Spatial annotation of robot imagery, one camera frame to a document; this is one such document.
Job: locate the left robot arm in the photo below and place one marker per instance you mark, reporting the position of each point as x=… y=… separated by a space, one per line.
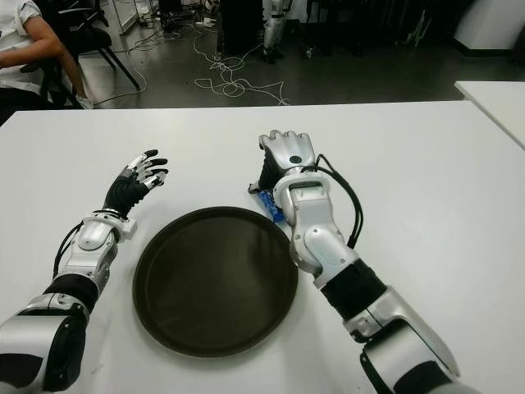
x=92 y=238

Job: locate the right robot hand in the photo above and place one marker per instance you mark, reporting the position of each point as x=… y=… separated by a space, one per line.
x=291 y=149

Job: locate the blue Oreo packet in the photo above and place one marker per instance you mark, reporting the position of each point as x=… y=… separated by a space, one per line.
x=270 y=205

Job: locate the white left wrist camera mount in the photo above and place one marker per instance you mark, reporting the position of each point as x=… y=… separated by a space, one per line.
x=129 y=230

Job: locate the empty black chair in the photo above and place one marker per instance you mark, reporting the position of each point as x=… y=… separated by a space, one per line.
x=94 y=35

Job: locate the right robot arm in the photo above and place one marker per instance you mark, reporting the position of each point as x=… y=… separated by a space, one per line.
x=324 y=242

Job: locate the seated person white shirt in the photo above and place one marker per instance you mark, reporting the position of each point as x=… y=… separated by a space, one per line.
x=16 y=24

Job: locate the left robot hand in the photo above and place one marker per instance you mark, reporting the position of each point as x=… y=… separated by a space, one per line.
x=125 y=191

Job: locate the white cabinet black base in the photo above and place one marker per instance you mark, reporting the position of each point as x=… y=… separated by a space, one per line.
x=492 y=20

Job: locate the occupied black chair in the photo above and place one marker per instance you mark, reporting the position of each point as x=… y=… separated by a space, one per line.
x=49 y=82

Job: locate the round dark brown tray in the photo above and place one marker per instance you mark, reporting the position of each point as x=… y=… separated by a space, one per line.
x=215 y=279

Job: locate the white side table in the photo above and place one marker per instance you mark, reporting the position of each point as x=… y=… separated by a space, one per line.
x=496 y=102

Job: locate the black equipment rack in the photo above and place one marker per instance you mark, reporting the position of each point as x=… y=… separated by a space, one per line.
x=418 y=28

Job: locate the white power strip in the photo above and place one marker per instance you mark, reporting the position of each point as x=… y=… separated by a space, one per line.
x=207 y=22

